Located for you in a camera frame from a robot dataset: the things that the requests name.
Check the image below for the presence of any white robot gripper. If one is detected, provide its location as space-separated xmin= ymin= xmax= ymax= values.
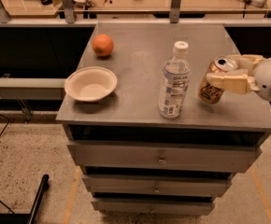
xmin=207 ymin=54 xmax=271 ymax=102

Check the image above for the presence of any orange LaCroix soda can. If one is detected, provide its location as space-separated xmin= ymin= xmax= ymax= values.
xmin=197 ymin=56 xmax=237 ymax=105

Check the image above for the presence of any clear plastic water bottle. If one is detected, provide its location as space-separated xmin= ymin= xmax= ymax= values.
xmin=158 ymin=41 xmax=192 ymax=119

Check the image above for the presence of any top grey drawer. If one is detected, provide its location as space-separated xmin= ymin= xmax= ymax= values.
xmin=67 ymin=141 xmax=262 ymax=173

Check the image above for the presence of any grey drawer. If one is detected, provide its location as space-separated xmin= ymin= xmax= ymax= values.
xmin=67 ymin=141 xmax=262 ymax=173
xmin=92 ymin=198 xmax=214 ymax=216
xmin=82 ymin=175 xmax=232 ymax=198

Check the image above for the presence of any grey drawer cabinet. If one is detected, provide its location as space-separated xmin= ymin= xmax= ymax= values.
xmin=57 ymin=22 xmax=271 ymax=216

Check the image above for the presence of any orange fruit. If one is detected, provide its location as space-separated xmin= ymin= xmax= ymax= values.
xmin=92 ymin=34 xmax=114 ymax=57

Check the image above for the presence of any white paper bowl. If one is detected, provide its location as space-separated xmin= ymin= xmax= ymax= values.
xmin=64 ymin=66 xmax=118 ymax=103

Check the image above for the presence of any middle grey drawer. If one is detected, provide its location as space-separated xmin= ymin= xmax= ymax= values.
xmin=82 ymin=175 xmax=232 ymax=198

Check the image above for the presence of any bottom grey drawer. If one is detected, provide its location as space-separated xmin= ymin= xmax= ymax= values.
xmin=92 ymin=198 xmax=214 ymax=216

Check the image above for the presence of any black metal stand leg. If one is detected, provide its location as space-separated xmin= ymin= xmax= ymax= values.
xmin=0 ymin=175 xmax=50 ymax=224

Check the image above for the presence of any grey metal rail frame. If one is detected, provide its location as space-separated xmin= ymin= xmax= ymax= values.
xmin=0 ymin=0 xmax=271 ymax=26

